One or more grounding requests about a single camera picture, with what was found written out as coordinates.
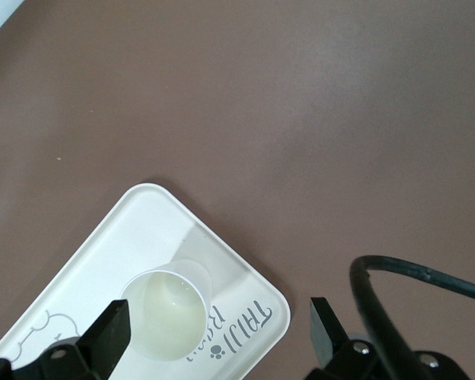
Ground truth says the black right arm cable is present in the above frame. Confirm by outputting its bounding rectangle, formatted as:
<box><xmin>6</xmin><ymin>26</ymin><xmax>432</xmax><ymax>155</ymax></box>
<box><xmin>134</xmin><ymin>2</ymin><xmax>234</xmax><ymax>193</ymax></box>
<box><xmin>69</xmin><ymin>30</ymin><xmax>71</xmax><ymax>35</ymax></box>
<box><xmin>348</xmin><ymin>255</ymin><xmax>475</xmax><ymax>380</ymax></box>

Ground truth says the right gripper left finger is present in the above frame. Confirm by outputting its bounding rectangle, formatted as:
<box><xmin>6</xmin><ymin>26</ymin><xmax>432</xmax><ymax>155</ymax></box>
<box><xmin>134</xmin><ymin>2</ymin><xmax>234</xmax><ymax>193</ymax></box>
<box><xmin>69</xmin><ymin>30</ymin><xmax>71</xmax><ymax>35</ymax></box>
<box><xmin>11</xmin><ymin>298</ymin><xmax>134</xmax><ymax>380</ymax></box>

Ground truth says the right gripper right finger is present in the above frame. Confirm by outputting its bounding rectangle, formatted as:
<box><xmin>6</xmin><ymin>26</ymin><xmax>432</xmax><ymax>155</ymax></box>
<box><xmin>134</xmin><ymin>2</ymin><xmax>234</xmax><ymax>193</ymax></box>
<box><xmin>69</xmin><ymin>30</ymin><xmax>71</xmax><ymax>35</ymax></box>
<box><xmin>304</xmin><ymin>297</ymin><xmax>382</xmax><ymax>380</ymax></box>

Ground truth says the cream bear-print tray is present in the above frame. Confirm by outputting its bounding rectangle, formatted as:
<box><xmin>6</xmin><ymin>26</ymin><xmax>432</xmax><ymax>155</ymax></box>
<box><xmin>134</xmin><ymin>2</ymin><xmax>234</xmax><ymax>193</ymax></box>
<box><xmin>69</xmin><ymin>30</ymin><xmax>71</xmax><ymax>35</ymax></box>
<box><xmin>0</xmin><ymin>182</ymin><xmax>292</xmax><ymax>380</ymax></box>

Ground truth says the white plastic cup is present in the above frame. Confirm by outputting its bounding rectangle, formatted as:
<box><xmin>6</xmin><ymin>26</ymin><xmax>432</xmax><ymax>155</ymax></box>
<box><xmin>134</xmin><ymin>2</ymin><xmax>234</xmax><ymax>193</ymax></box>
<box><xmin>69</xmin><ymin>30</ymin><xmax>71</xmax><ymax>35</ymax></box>
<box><xmin>120</xmin><ymin>257</ymin><xmax>214</xmax><ymax>363</ymax></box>

